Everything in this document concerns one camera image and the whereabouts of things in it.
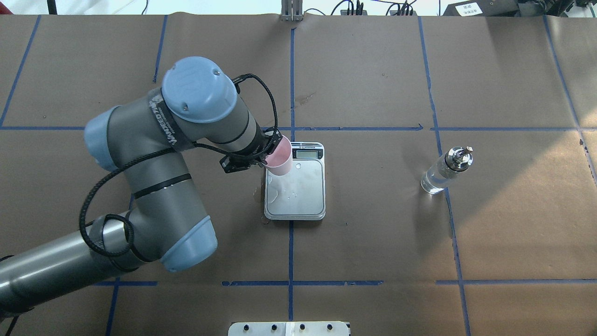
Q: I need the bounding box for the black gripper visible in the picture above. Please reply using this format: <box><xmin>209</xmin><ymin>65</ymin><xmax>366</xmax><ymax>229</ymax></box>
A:
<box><xmin>243</xmin><ymin>131</ymin><xmax>282</xmax><ymax>167</ymax></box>

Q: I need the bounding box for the pink plastic cup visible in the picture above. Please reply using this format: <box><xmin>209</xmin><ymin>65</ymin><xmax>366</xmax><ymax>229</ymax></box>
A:
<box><xmin>264</xmin><ymin>136</ymin><xmax>292</xmax><ymax>176</ymax></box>

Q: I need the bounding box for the clear glass sauce bottle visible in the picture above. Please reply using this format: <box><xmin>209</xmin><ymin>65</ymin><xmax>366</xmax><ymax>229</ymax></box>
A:
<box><xmin>420</xmin><ymin>146</ymin><xmax>473</xmax><ymax>194</ymax></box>

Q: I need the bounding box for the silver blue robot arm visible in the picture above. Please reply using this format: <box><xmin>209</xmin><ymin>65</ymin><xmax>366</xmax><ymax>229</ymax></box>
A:
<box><xmin>1</xmin><ymin>56</ymin><xmax>282</xmax><ymax>319</ymax></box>

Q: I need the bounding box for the silver digital kitchen scale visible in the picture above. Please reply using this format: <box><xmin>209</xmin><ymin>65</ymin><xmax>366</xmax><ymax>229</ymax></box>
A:
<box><xmin>264</xmin><ymin>142</ymin><xmax>326</xmax><ymax>221</ymax></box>

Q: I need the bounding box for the black box with white label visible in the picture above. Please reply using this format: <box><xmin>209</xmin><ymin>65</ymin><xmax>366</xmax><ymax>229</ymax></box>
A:
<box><xmin>441</xmin><ymin>0</ymin><xmax>520</xmax><ymax>17</ymax></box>

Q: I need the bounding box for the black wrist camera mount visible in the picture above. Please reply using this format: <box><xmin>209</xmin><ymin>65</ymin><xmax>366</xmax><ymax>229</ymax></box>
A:
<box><xmin>219</xmin><ymin>155</ymin><xmax>263</xmax><ymax>174</ymax></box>

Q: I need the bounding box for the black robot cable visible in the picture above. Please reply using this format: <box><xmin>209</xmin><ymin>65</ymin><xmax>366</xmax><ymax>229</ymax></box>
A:
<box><xmin>78</xmin><ymin>73</ymin><xmax>279</xmax><ymax>258</ymax></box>

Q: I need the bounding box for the aluminium frame post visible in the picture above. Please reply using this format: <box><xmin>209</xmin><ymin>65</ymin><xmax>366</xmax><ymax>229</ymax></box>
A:
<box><xmin>279</xmin><ymin>0</ymin><xmax>304</xmax><ymax>22</ymax></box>

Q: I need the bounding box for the white pedestal column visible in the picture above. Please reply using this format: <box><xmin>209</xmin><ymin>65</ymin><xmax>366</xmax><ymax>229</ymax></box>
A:
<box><xmin>228</xmin><ymin>321</ymin><xmax>352</xmax><ymax>336</ymax></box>

